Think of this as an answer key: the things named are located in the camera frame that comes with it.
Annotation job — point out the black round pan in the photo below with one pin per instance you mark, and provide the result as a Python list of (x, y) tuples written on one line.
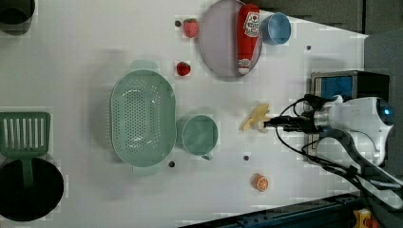
[(20, 203)]

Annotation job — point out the grey round plate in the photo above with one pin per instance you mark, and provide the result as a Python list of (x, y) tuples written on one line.
[(218, 38)]

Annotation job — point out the green slotted spatula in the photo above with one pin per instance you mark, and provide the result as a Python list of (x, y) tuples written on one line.
[(23, 137)]

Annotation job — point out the blue metal frame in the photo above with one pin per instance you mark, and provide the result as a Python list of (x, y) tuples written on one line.
[(332, 212)]

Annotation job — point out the red plush ketchup bottle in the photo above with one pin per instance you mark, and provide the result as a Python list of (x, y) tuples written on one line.
[(247, 36)]

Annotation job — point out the orange slice toy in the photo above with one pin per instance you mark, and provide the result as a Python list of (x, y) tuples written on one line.
[(260, 182)]

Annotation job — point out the dark cylindrical cup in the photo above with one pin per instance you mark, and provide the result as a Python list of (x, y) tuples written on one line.
[(16, 16)]

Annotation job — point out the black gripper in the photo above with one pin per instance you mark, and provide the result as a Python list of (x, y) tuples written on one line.
[(298, 124)]

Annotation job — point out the green mug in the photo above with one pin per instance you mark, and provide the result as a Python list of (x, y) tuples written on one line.
[(198, 135)]

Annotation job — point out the black toaster oven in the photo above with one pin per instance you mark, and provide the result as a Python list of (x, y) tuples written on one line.
[(348, 85)]

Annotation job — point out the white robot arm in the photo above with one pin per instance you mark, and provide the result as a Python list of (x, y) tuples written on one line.
[(370, 179)]

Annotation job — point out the green colander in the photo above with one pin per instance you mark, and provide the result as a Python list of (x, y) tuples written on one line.
[(142, 113)]

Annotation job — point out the small red strawberry toy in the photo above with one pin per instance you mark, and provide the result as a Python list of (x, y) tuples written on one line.
[(183, 68)]

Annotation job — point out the large red strawberry toy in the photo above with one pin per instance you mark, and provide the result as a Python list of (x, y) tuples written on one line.
[(190, 27)]

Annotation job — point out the yellow plush peeled banana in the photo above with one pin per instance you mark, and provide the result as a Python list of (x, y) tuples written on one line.
[(258, 116)]

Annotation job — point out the blue bowl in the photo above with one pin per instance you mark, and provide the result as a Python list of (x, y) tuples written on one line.
[(275, 29)]

